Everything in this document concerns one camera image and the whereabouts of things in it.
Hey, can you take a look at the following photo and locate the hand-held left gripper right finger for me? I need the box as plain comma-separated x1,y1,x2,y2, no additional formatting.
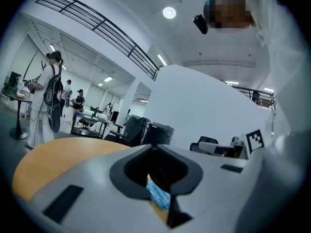
154,143,259,233

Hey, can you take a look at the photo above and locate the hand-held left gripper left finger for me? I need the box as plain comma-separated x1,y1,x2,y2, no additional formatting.
16,143,171,233

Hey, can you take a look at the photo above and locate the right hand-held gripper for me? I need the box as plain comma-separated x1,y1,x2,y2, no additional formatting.
198,129,265,160

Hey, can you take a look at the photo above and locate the black office chair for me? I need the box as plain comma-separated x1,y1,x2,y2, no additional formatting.
189,135,219,153

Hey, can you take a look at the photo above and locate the clear bag of blue covers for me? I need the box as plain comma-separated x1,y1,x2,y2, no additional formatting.
145,180,171,210

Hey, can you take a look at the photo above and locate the black cabinet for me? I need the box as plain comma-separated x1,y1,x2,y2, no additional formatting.
123,115,175,147

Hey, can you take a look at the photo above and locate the black balcony railing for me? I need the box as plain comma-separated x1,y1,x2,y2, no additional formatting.
230,85,276,111
35,0,160,81

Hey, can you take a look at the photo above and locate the black framed desk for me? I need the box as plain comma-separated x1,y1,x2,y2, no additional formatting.
70,110,109,138

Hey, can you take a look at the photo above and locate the person's white shirt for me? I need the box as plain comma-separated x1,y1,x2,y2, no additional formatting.
233,0,311,233

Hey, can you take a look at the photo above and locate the round black side table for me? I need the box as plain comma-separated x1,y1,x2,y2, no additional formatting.
0,87,34,141

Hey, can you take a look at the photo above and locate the person's head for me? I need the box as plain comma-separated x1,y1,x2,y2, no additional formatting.
203,0,256,30

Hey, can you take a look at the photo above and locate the round ceiling light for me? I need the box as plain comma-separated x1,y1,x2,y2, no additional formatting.
162,6,177,19

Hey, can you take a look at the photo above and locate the small potted plant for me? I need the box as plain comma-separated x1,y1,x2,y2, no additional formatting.
1,82,18,95

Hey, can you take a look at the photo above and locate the black head-worn camera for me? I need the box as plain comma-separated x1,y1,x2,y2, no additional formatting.
192,14,209,35

